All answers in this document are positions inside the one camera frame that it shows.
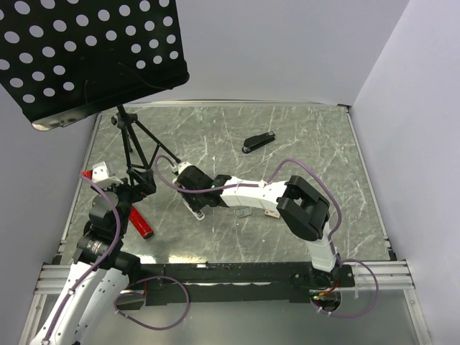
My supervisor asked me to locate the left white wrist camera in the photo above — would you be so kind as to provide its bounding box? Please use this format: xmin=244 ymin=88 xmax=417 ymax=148
xmin=81 ymin=162 xmax=123 ymax=189

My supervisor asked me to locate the black tripod stand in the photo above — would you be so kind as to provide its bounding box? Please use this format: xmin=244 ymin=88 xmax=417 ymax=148
xmin=111 ymin=105 xmax=181 ymax=170

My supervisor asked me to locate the aluminium extrusion rail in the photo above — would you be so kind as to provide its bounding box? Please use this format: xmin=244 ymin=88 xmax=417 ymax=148
xmin=34 ymin=261 xmax=415 ymax=295

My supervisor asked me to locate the red cylindrical object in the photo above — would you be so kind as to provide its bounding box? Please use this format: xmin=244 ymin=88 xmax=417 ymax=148
xmin=129 ymin=206 xmax=154 ymax=239

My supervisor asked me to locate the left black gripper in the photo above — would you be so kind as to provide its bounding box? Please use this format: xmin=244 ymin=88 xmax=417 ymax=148
xmin=91 ymin=167 xmax=155 ymax=235

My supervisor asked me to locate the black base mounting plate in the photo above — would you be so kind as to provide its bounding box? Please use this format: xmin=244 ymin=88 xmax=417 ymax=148
xmin=116 ymin=262 xmax=355 ymax=306

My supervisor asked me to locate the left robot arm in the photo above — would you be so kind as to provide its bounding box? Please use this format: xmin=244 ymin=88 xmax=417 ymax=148
xmin=31 ymin=162 xmax=144 ymax=344

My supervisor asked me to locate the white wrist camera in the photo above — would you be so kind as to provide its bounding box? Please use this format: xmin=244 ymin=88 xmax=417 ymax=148
xmin=172 ymin=162 xmax=191 ymax=175
xmin=81 ymin=162 xmax=123 ymax=189

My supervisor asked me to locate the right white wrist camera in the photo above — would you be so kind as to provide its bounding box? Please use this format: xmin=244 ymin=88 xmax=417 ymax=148
xmin=172 ymin=162 xmax=191 ymax=175

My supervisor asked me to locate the staple tray with staples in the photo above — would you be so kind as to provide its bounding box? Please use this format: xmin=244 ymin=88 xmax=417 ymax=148
xmin=234 ymin=206 xmax=252 ymax=219

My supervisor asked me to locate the black perforated music stand desk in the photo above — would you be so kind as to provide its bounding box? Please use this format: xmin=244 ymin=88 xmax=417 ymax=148
xmin=1 ymin=1 xmax=190 ymax=132

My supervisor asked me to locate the black stapler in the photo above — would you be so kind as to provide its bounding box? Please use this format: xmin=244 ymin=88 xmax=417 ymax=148
xmin=241 ymin=132 xmax=276 ymax=154

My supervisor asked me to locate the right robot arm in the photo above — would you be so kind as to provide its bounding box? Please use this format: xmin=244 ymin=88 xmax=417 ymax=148
xmin=173 ymin=162 xmax=339 ymax=286

